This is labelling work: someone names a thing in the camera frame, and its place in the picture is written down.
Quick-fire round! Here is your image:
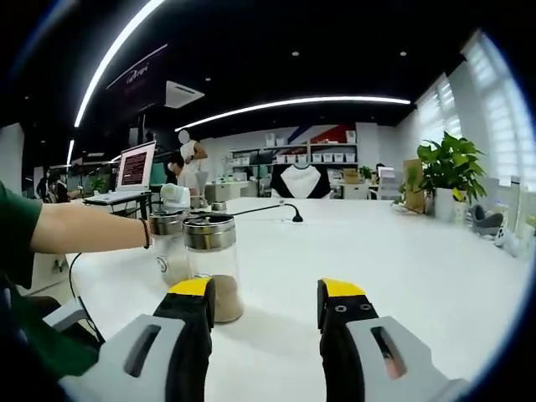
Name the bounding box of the large window blind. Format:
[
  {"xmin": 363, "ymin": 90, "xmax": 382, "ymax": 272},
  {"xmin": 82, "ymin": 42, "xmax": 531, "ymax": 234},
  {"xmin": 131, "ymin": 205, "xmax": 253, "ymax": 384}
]
[{"xmin": 460, "ymin": 28, "xmax": 528, "ymax": 181}]

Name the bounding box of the tall seasoning bottle pale powder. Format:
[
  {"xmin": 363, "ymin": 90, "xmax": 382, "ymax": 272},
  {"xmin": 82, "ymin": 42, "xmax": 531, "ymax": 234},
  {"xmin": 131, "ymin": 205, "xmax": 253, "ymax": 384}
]
[{"xmin": 148, "ymin": 212, "xmax": 192, "ymax": 288}]

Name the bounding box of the person in green shirt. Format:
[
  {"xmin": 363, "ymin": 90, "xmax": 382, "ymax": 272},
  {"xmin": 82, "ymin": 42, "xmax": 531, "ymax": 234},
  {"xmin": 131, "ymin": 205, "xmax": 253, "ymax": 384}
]
[{"xmin": 0, "ymin": 179, "xmax": 101, "ymax": 378}]

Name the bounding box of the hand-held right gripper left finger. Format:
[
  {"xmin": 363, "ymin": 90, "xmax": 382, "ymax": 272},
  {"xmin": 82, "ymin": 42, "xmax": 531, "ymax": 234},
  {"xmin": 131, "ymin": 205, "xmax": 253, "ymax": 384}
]
[{"xmin": 60, "ymin": 276, "xmax": 217, "ymax": 402}]

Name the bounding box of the white laptop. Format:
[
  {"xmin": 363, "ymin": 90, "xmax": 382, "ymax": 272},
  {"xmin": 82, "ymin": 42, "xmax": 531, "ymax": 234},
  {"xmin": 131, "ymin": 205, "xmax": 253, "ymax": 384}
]
[{"xmin": 83, "ymin": 140, "xmax": 158, "ymax": 206}]

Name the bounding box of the ceiling air conditioner unit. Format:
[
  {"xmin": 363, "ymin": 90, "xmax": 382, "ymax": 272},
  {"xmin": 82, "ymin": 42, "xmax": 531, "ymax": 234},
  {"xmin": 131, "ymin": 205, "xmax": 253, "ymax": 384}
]
[{"xmin": 165, "ymin": 80, "xmax": 206, "ymax": 109}]

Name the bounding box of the green potted plant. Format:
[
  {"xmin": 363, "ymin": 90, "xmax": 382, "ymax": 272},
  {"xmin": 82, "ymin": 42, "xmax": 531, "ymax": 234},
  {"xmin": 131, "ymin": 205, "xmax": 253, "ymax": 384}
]
[{"xmin": 391, "ymin": 131, "xmax": 489, "ymax": 225}]

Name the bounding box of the tall seasoning bottle brown powder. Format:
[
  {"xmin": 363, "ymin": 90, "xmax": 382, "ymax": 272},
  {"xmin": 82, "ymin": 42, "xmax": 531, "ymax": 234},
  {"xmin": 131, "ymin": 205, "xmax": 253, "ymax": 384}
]
[{"xmin": 182, "ymin": 214, "xmax": 245, "ymax": 323}]

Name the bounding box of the grey curved device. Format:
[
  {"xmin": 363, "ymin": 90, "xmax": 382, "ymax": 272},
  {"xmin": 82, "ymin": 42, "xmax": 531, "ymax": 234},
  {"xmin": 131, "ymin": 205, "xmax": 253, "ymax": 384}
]
[{"xmin": 471, "ymin": 204, "xmax": 504, "ymax": 238}]

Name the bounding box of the white game controller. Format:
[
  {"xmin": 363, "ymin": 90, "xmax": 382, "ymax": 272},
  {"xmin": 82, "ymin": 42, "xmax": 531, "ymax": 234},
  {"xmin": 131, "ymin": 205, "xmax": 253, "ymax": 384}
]
[{"xmin": 493, "ymin": 229, "xmax": 520, "ymax": 255}]

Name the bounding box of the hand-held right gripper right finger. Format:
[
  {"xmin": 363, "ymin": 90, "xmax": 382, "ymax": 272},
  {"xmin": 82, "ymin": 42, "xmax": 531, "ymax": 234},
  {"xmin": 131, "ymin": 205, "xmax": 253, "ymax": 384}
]
[{"xmin": 317, "ymin": 277, "xmax": 469, "ymax": 402}]

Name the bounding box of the black laptop stand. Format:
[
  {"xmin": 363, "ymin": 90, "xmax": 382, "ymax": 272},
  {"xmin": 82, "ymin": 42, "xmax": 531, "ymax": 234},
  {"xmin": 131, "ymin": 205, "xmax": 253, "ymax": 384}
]
[{"xmin": 83, "ymin": 194, "xmax": 154, "ymax": 223}]

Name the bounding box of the black and white shirt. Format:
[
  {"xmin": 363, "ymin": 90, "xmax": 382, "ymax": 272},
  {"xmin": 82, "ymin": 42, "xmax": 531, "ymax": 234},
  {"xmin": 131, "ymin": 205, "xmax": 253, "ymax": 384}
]
[{"xmin": 270, "ymin": 163, "xmax": 332, "ymax": 199}]

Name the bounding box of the grey office chair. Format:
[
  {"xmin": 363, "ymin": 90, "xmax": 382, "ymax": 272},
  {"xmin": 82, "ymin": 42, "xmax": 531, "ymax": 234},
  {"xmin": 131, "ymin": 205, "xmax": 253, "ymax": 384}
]
[{"xmin": 41, "ymin": 299, "xmax": 106, "ymax": 344}]

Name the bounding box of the brown cardboard box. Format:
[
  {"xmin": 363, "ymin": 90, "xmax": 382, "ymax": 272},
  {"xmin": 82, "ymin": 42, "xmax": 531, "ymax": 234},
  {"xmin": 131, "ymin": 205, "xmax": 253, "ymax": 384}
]
[{"xmin": 402, "ymin": 157, "xmax": 426, "ymax": 214}]

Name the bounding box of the small window blind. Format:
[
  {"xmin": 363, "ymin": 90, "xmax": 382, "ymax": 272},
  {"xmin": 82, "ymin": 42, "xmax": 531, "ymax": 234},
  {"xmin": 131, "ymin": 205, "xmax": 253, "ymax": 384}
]
[{"xmin": 416, "ymin": 77, "xmax": 461, "ymax": 143}]

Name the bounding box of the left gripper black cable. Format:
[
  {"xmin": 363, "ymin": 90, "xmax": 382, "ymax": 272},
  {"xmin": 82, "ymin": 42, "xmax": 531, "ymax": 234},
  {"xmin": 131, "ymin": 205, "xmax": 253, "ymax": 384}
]
[{"xmin": 69, "ymin": 250, "xmax": 106, "ymax": 343}]

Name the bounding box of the shelf of white storage boxes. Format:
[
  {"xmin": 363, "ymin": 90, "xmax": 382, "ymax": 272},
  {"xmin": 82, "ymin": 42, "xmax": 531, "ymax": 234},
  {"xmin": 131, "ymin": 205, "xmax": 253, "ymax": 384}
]
[{"xmin": 229, "ymin": 129, "xmax": 359, "ymax": 167}]

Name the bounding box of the dark hanging sign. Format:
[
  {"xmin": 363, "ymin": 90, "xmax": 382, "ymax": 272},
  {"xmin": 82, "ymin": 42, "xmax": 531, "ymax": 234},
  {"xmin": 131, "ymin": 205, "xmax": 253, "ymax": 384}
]
[{"xmin": 105, "ymin": 41, "xmax": 171, "ymax": 110}]

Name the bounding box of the black power cable with plug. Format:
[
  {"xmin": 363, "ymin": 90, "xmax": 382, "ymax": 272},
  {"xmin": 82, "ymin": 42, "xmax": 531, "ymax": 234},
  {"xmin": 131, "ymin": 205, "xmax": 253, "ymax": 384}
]
[{"xmin": 229, "ymin": 202, "xmax": 305, "ymax": 225}]

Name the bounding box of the teal screen monitor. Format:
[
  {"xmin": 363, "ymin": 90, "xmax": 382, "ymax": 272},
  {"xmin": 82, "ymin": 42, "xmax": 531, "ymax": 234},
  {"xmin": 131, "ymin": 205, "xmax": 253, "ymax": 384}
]
[{"xmin": 148, "ymin": 161, "xmax": 168, "ymax": 185}]

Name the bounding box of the curved ceiling light strip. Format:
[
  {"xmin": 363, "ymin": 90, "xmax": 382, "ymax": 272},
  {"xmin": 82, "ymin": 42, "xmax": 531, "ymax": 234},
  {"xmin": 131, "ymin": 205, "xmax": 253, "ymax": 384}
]
[
  {"xmin": 174, "ymin": 95, "xmax": 412, "ymax": 133},
  {"xmin": 74, "ymin": 0, "xmax": 167, "ymax": 129}
]

